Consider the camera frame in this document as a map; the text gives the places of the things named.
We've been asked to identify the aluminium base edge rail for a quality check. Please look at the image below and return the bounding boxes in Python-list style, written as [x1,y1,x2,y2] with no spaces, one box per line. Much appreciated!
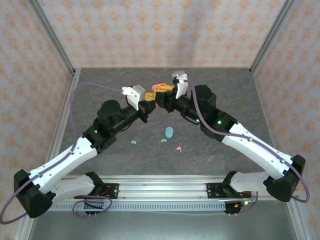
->
[284,197,313,240]

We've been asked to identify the grey metal base sheet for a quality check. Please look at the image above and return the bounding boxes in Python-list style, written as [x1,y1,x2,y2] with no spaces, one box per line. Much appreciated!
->
[27,208,303,240]

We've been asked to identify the aluminium frame post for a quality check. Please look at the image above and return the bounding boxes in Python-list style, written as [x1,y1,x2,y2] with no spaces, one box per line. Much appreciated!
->
[249,0,299,76]
[29,0,77,77]

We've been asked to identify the small circuit board with wires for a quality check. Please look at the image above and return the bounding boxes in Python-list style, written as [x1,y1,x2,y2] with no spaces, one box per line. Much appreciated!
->
[233,191,258,208]

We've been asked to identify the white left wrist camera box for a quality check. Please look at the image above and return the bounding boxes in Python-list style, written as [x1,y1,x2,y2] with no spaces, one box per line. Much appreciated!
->
[121,84,146,111]

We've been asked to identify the aluminium table edge rail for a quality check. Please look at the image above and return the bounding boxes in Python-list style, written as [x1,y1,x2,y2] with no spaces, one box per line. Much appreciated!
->
[13,68,82,240]

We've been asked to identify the white slotted cable tray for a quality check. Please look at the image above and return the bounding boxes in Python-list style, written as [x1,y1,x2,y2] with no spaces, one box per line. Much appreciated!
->
[49,201,227,213]

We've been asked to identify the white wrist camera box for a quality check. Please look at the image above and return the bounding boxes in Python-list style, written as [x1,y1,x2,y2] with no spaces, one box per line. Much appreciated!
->
[121,84,146,111]
[171,71,190,100]

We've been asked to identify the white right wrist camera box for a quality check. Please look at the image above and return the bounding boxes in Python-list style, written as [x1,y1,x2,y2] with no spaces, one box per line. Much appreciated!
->
[171,71,190,100]

